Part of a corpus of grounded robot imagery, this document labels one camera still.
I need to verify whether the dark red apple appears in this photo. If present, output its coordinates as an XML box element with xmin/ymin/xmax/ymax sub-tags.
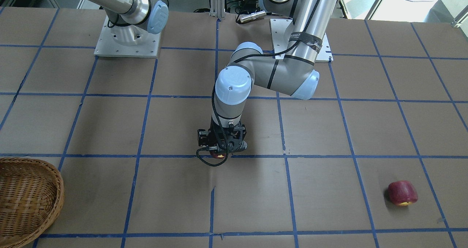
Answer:
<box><xmin>209</xmin><ymin>150</ymin><xmax>227</xmax><ymax>159</ymax></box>

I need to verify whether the silver flashlight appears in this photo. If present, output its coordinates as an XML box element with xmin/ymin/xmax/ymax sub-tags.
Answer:
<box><xmin>236</xmin><ymin>10</ymin><xmax>267</xmax><ymax>24</ymax></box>

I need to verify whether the wicker basket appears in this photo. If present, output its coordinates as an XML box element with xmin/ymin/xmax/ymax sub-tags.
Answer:
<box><xmin>0</xmin><ymin>157</ymin><xmax>65</xmax><ymax>248</ymax></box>

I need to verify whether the bright red apple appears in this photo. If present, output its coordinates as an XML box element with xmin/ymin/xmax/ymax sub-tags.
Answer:
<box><xmin>387</xmin><ymin>180</ymin><xmax>419</xmax><ymax>206</ymax></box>

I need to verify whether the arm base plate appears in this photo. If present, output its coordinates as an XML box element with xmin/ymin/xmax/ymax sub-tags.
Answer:
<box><xmin>94</xmin><ymin>17</ymin><xmax>161</xmax><ymax>58</ymax></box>
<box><xmin>270</xmin><ymin>19</ymin><xmax>333</xmax><ymax>63</ymax></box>

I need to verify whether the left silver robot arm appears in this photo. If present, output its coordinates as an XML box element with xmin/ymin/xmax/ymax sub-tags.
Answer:
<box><xmin>196</xmin><ymin>0</ymin><xmax>339</xmax><ymax>159</ymax></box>

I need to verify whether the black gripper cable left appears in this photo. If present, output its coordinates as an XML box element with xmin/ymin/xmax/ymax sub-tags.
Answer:
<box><xmin>196</xmin><ymin>0</ymin><xmax>329</xmax><ymax>167</ymax></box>

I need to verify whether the aluminium frame post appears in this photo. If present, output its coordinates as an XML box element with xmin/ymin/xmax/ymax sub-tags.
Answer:
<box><xmin>209</xmin><ymin>0</ymin><xmax>226</xmax><ymax>20</ymax></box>

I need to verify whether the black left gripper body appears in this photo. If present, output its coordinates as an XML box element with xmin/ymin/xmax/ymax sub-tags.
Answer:
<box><xmin>197</xmin><ymin>120</ymin><xmax>248</xmax><ymax>157</ymax></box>

